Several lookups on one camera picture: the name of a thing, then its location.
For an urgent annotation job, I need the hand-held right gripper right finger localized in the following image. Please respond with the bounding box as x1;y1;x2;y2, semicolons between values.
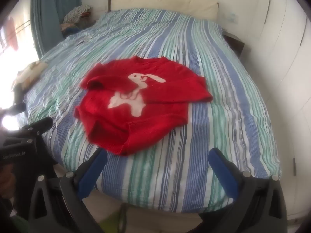
208;147;292;233

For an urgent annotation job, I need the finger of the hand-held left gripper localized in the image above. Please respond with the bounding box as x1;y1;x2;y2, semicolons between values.
0;102;27;116
21;116;53;135

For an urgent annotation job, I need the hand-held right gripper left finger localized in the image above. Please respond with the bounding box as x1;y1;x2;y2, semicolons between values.
28;147;108;233

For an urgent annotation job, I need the red sweater with white animal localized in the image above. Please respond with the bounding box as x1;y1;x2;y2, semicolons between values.
74;56;214;156

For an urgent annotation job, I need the pile of striped clothes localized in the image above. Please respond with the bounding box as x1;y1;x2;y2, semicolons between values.
59;4;94;38

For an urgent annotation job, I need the person's left hand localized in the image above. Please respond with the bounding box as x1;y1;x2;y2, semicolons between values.
0;165;15;196

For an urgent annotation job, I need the striped bed sheet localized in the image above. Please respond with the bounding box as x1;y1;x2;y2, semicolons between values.
23;8;282;213

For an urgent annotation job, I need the cream folded cloth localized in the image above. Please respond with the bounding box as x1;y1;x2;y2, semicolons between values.
13;61;48;89

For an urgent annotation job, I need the teal curtain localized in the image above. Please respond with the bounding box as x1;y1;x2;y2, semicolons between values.
30;0;61;59

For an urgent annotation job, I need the white wardrobe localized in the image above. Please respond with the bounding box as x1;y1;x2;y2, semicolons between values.
239;0;311;175

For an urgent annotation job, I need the dark wooden nightstand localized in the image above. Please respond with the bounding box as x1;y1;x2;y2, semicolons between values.
222;30;245;57

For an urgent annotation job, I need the cream padded headboard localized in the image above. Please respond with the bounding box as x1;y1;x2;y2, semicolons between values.
107;0;219;21

